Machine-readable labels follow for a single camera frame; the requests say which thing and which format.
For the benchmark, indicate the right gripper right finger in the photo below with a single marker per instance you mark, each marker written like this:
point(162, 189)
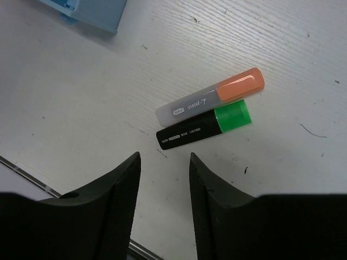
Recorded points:
point(230, 224)

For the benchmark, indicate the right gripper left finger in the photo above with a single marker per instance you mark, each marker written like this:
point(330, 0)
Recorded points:
point(92, 222)

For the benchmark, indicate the grey orange highlighter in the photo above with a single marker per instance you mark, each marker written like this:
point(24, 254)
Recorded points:
point(216, 95)

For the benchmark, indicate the black green highlighter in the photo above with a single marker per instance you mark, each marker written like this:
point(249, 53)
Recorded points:
point(206, 125)

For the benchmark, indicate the light blue container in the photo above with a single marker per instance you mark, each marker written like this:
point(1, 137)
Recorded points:
point(103, 14)

